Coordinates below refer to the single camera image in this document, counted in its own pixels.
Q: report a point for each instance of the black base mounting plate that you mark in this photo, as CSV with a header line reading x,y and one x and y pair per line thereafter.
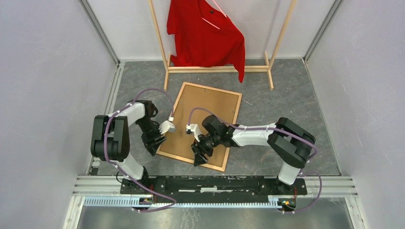
x,y
221,189

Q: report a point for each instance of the pink clothes hanger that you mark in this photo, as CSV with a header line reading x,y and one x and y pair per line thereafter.
x,y
212,14

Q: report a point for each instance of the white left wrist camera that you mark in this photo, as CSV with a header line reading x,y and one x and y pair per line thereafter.
x,y
167,126

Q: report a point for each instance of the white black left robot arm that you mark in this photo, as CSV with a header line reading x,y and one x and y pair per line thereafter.
x,y
110,140

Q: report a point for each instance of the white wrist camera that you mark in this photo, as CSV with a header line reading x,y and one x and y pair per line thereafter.
x,y
167,126
193,129

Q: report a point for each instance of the light wooden clothes rack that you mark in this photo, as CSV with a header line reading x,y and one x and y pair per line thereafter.
x,y
222,69

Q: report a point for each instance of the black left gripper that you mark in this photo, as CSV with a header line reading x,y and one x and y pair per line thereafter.
x,y
151,145

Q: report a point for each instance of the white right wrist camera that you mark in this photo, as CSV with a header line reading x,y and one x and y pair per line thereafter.
x,y
193,129

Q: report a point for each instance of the grey slotted cable duct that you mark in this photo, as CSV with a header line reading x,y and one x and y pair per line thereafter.
x,y
138,202

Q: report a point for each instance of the brown fibreboard backing board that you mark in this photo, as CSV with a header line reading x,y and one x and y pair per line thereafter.
x,y
225,104

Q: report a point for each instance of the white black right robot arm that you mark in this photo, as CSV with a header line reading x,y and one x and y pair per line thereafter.
x,y
291,143

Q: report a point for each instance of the aluminium rail frame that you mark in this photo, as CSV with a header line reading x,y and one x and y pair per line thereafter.
x,y
331,202

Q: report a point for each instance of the red t-shirt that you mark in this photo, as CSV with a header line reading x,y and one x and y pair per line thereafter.
x,y
198,44

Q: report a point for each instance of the brown wooden picture frame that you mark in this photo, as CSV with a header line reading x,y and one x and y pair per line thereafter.
x,y
202,116

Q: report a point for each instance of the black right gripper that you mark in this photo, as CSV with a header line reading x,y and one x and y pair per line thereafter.
x,y
200,150

